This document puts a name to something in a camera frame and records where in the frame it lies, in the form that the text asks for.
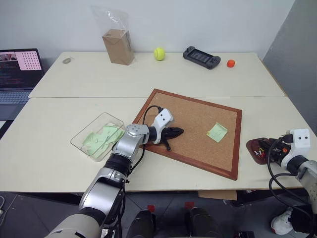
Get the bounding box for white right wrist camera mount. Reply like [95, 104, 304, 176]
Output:
[280, 128, 311, 167]

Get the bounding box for white shoe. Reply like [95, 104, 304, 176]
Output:
[270, 207, 295, 236]

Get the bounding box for wood framed cork board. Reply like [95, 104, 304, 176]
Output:
[131, 88, 243, 181]

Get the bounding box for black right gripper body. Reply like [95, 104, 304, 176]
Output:
[270, 138, 290, 162]

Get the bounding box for dark rounded shape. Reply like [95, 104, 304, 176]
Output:
[185, 207, 225, 238]
[125, 209, 157, 238]

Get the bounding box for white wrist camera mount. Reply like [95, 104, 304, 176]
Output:
[151, 108, 175, 145]
[280, 128, 311, 167]

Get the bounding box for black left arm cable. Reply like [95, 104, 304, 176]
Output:
[128, 105, 164, 174]

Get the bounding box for green sticky note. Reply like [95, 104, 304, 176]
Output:
[102, 124, 125, 144]
[81, 132, 112, 158]
[206, 122, 229, 144]

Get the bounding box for dark brown tray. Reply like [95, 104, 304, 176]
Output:
[246, 138, 286, 166]

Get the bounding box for yellow tennis ball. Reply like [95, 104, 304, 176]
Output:
[153, 47, 166, 61]

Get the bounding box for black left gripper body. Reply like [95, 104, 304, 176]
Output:
[160, 126, 176, 144]

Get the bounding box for grey laptop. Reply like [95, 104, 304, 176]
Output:
[0, 48, 46, 121]

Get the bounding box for brown cardboard box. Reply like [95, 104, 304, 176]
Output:
[102, 28, 135, 66]

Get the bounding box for clear plastic bag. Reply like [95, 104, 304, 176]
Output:
[90, 5, 131, 38]

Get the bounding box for black game controller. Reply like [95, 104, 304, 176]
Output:
[183, 46, 221, 70]

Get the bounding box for clear plastic box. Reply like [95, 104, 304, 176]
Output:
[70, 112, 126, 163]

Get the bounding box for flat brown cardboard piece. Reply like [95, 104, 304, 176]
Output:
[198, 190, 238, 201]

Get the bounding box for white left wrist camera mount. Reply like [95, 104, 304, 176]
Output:
[151, 108, 175, 145]

